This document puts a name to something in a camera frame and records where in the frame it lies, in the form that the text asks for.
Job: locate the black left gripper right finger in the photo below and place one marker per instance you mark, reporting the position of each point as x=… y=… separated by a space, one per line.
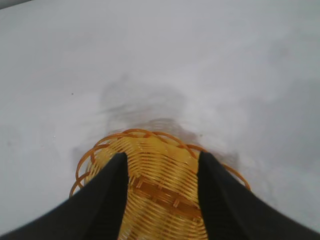
x=225 y=205

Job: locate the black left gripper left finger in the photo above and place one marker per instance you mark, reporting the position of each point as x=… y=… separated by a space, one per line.
x=100 y=200

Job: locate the woven yellow wicker basket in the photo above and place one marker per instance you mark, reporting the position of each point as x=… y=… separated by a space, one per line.
x=162 y=180

